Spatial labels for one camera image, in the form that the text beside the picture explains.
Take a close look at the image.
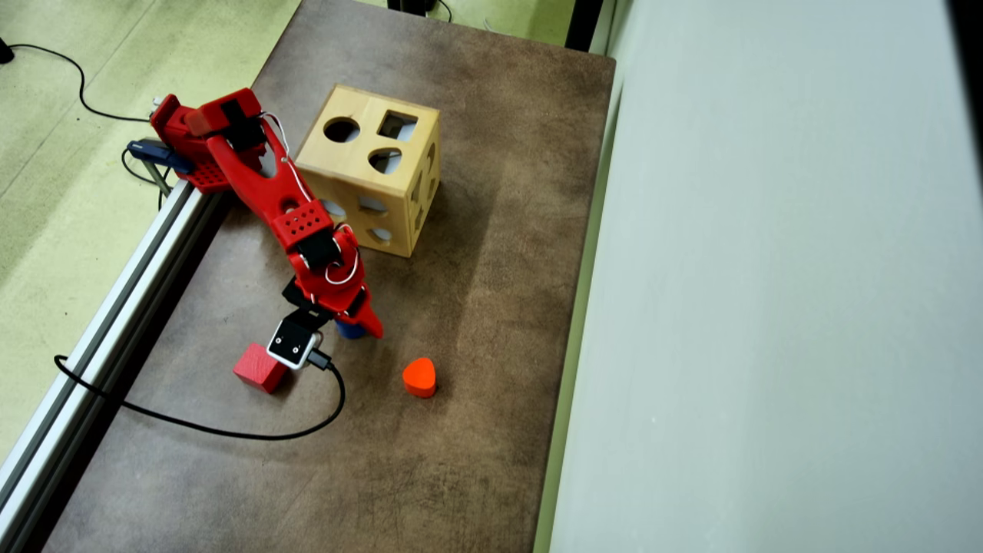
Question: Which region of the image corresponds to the black camera usb cable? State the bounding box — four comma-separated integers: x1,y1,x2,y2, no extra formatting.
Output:
52,349,346,442

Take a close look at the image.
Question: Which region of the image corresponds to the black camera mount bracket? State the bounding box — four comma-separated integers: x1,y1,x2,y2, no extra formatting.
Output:
281,278,335,331

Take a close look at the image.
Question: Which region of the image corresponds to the white arm wire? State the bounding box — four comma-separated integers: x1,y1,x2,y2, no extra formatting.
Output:
261,111,360,286

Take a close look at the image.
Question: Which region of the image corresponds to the red cube block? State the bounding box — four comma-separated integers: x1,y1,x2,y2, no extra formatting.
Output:
233,343,290,394

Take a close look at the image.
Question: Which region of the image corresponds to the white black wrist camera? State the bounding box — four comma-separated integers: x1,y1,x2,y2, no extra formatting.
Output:
266,315,323,369

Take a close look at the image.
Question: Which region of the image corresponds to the short black cable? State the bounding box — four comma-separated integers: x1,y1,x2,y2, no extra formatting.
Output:
121,147,171,212

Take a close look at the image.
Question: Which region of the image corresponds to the dark vertical post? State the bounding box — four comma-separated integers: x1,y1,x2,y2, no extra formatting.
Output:
564,0,607,53

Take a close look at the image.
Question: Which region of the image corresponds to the wooden shape sorter box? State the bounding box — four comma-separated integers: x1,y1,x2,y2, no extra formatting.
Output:
295,83,442,259

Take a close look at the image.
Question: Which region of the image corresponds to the orange rounded block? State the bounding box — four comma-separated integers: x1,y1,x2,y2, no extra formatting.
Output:
402,356,438,399

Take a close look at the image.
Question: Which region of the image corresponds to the blue table clamp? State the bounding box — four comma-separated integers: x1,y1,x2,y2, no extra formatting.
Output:
127,138,194,176

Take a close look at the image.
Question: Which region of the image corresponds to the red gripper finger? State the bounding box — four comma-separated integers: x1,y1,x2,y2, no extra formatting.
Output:
353,298,385,339

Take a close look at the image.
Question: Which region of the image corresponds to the long black floor cable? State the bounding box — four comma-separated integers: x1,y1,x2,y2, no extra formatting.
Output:
0,42,154,124

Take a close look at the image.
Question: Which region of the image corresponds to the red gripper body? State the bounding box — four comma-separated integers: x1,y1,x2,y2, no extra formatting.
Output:
289,256,375,321

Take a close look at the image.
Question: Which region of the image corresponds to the aluminium profile rail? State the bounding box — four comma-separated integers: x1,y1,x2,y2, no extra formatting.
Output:
0,178,223,553

